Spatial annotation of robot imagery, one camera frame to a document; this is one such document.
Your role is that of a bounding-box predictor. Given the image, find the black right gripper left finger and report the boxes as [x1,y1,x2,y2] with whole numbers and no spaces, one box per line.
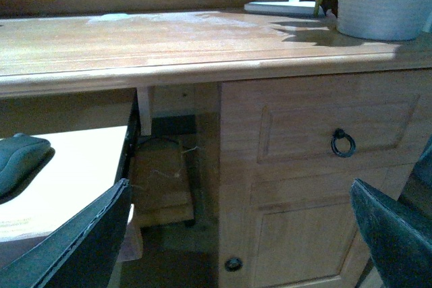
[1,179,132,287]

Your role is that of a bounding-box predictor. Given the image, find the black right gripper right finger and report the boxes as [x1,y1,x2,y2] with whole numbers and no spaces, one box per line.
[350,179,431,287]

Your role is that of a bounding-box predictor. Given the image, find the dark grey computer mouse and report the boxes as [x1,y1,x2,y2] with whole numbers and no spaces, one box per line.
[1,133,55,203]

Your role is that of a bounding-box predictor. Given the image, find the wooden sliding keyboard tray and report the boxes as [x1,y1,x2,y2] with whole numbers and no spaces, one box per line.
[1,94,140,266]

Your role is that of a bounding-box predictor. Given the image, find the black cabinet door knob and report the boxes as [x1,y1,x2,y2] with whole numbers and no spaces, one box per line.
[224,257,243,272]

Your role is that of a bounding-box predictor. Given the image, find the wooden desk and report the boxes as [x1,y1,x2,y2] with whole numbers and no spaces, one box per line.
[1,10,431,287]

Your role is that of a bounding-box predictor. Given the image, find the white desk lamp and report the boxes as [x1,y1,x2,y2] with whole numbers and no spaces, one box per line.
[244,0,325,17]

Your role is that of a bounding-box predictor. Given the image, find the black ring drawer handle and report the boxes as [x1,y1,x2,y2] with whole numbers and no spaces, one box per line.
[331,128,356,158]

